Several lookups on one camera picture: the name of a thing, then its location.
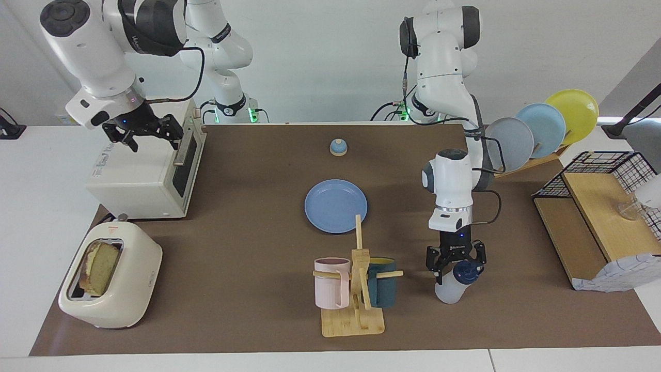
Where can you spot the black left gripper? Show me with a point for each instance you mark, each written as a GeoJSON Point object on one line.
{"type": "Point", "coordinates": [454, 245]}

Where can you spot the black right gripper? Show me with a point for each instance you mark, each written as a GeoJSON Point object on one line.
{"type": "Point", "coordinates": [131, 120]}

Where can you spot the seasoning bottle with blue cap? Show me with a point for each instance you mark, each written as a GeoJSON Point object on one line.
{"type": "Point", "coordinates": [449, 292]}

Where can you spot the toasted bread slice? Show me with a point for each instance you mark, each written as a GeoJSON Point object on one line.
{"type": "Point", "coordinates": [103, 266]}

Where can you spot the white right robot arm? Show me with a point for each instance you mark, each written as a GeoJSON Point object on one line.
{"type": "Point", "coordinates": [88, 51]}

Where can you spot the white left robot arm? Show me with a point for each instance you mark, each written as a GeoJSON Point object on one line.
{"type": "Point", "coordinates": [444, 62]}

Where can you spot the wooden plate rack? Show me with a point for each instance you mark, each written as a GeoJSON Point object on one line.
{"type": "Point", "coordinates": [532, 164]}

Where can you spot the grey round plate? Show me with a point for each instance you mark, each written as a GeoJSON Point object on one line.
{"type": "Point", "coordinates": [514, 144]}

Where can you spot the light blue round plate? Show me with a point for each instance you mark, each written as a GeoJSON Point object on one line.
{"type": "Point", "coordinates": [547, 129]}

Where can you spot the yellow round plate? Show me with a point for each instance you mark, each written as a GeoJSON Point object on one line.
{"type": "Point", "coordinates": [578, 113]}

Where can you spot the white toaster oven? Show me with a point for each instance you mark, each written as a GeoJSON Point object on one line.
{"type": "Point", "coordinates": [139, 175]}

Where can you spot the teal mug with yellow inside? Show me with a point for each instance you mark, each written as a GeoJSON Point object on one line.
{"type": "Point", "coordinates": [384, 289]}

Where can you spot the brown table mat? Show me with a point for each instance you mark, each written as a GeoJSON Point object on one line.
{"type": "Point", "coordinates": [248, 181]}

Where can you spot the wooden mug rack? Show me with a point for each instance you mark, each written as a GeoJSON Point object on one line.
{"type": "Point", "coordinates": [356, 320]}

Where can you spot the pink mug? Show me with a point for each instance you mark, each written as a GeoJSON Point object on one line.
{"type": "Point", "coordinates": [330, 289]}

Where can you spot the small black stand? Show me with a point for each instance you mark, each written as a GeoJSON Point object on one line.
{"type": "Point", "coordinates": [10, 129]}

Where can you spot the cream two-slot toaster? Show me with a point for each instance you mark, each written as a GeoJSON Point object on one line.
{"type": "Point", "coordinates": [134, 279]}

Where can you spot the small blue call bell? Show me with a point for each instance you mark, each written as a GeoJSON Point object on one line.
{"type": "Point", "coordinates": [338, 149]}

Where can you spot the checked white cloth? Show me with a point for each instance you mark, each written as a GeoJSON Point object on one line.
{"type": "Point", "coordinates": [619, 274]}

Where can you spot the clear glass cup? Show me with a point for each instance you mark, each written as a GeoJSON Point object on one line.
{"type": "Point", "coordinates": [629, 211]}

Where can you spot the white rounded object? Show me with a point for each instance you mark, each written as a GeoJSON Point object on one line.
{"type": "Point", "coordinates": [650, 191]}

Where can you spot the black angled stand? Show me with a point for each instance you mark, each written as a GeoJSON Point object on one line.
{"type": "Point", "coordinates": [619, 126]}

